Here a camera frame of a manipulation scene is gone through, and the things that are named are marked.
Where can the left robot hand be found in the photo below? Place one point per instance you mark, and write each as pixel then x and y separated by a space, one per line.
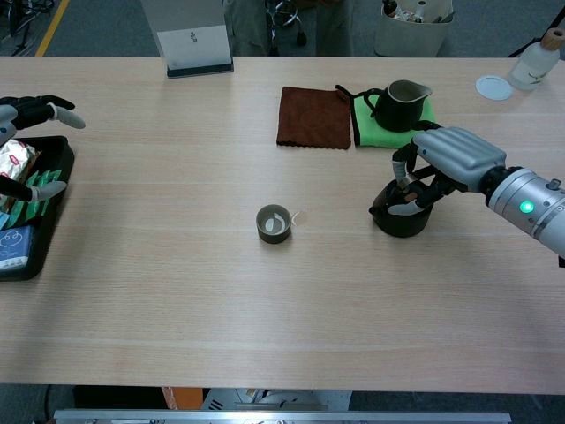
pixel 31 110

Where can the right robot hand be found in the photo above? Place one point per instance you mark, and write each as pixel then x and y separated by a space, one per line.
pixel 459 154

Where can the black cast iron teapot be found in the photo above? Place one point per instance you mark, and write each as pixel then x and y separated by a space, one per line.
pixel 401 225

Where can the dark ceramic tea cup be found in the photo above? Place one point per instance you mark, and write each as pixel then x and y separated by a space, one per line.
pixel 273 238

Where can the black plastic tray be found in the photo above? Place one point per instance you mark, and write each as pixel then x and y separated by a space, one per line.
pixel 57 154

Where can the foil snack bag red labels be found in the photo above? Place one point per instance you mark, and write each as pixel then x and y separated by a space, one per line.
pixel 15 161

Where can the black ceramic pitcher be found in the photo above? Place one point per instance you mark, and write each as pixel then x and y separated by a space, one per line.
pixel 397 117

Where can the white round coaster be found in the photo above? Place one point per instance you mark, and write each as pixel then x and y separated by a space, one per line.
pixel 494 87

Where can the green cloth with black edge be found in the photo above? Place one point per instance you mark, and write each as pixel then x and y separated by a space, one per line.
pixel 379 137

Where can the light blue packet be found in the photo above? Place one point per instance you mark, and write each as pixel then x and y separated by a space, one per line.
pixel 3 220

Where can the glass bottle with wooden cork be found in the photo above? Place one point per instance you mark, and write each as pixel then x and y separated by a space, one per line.
pixel 529 66

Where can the beige storage bin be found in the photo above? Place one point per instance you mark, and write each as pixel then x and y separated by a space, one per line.
pixel 410 40

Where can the blue packet with face print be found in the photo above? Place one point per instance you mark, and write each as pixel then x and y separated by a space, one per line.
pixel 15 247

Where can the brown cloth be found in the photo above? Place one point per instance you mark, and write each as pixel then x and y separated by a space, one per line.
pixel 313 117

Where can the grey sign stand white card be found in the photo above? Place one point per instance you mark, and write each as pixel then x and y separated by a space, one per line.
pixel 194 44

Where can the chrome stool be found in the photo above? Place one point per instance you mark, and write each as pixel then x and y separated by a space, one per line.
pixel 287 17

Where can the person in khaki trousers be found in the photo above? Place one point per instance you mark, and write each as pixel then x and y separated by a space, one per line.
pixel 247 31

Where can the orange object under table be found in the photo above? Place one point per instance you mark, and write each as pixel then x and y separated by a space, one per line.
pixel 185 397

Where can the black metal frame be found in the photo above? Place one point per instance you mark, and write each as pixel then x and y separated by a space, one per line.
pixel 17 22

